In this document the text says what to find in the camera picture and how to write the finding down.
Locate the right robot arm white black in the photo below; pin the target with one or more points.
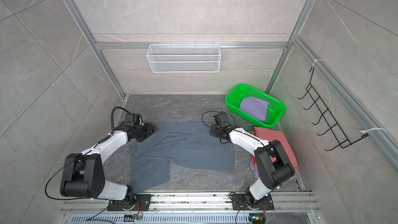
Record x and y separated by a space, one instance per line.
273 163

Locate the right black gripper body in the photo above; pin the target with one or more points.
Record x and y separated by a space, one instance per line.
216 131

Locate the folded pink t shirt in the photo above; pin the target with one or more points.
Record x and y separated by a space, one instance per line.
270 135

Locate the green plastic basket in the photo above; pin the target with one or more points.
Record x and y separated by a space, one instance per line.
275 110

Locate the white wire mesh shelf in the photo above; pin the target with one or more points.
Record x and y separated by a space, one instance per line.
184 58

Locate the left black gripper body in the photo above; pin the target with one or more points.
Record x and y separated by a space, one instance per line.
144 131

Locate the grey blue t shirt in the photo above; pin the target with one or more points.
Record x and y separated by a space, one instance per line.
185 144

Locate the purple t shirt in basket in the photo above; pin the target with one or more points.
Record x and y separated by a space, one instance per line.
255 107

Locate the aluminium mounting rail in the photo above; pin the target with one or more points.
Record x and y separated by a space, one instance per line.
219 202

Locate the black wire hook rack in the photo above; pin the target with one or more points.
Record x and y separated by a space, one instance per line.
326 116

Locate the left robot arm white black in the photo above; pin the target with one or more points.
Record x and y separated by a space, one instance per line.
83 175

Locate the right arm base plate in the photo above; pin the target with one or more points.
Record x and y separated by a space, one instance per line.
241 202

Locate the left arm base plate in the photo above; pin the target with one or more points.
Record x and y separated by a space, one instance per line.
141 201

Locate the folded purple t shirt bottom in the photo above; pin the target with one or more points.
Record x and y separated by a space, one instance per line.
254 168

